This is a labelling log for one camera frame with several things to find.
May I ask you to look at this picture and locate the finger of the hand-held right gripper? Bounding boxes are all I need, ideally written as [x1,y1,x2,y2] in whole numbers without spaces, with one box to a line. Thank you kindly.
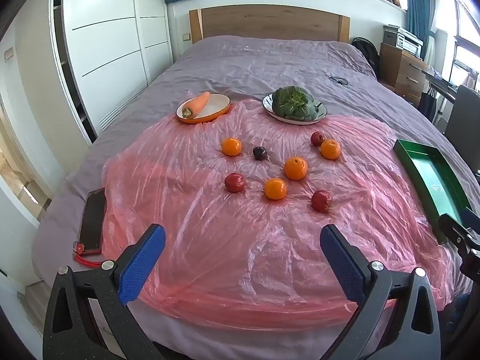
[439,214,480,256]
[463,207,480,233]

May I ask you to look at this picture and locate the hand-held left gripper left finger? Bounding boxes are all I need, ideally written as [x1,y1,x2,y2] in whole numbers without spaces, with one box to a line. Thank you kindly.
[42,224,166,360]

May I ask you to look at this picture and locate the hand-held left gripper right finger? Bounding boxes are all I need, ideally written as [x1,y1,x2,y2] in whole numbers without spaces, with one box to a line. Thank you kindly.
[317,224,441,360]

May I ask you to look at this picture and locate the green rectangular tray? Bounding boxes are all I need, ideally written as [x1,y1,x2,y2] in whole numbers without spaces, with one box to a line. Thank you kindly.
[393,139,472,244]

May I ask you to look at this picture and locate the small orange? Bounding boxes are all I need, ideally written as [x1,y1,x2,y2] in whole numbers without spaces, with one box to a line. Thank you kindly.
[221,137,242,157]
[264,178,288,200]
[320,139,341,160]

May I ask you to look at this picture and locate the large orange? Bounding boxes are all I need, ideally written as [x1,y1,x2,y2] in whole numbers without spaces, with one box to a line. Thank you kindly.
[284,156,309,181]

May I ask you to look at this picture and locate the phone in red case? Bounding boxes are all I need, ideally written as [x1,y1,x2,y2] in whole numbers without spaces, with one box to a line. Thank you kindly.
[78,187,107,253]

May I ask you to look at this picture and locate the pink plastic sheet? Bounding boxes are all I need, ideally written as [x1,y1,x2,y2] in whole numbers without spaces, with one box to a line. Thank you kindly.
[102,99,454,321]

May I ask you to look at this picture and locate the grey office chair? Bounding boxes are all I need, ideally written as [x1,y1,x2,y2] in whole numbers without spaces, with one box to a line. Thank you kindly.
[444,84,480,151]

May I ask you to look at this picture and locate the dark tote bag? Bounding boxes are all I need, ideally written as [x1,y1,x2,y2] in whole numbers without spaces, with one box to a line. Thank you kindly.
[418,89,438,124]

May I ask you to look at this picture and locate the desk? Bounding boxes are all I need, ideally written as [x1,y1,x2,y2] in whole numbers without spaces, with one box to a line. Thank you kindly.
[424,67,464,98]

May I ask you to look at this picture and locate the white round plate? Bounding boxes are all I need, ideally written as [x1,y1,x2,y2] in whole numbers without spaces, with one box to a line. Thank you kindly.
[262,94,328,125]

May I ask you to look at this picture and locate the wooden nightstand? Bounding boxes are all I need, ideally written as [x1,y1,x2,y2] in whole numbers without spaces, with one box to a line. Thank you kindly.
[379,42,432,102]

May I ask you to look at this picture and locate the green leafy vegetable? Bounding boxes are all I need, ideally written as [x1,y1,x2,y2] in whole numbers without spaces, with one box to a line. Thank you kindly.
[271,86,319,121]

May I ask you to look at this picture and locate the carrot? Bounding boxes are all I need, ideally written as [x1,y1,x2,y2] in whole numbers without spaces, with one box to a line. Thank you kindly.
[182,91,211,119]

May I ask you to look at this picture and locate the orange oval dish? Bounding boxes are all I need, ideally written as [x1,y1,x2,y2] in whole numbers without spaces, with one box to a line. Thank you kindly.
[176,94,231,125]

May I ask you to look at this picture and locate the grey printer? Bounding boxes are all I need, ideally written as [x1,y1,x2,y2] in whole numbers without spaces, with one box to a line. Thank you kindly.
[383,24,424,59]

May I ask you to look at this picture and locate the black backpack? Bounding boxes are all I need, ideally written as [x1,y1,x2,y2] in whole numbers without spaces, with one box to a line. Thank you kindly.
[350,37,381,79]

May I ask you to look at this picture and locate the bed with grey-purple cover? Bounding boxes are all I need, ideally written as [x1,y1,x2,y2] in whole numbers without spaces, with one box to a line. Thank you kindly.
[32,35,480,360]

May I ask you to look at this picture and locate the white wardrobe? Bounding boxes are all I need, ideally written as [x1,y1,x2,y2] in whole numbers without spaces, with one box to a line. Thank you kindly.
[49,0,174,144]

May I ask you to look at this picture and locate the wooden headboard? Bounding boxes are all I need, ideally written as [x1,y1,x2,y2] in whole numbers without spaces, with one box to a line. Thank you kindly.
[188,6,350,44]

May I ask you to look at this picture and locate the red phone strap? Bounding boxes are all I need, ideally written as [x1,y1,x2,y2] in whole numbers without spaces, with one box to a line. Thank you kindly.
[72,245,105,269]

